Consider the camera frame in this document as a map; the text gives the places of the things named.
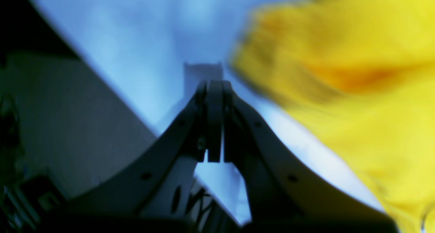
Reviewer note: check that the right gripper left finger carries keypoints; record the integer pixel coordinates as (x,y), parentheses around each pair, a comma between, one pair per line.
(156,187)

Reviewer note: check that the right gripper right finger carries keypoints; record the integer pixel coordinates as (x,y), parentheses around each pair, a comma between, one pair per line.
(281,190)

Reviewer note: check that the yellow T-shirt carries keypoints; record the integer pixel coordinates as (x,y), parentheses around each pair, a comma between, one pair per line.
(359,75)

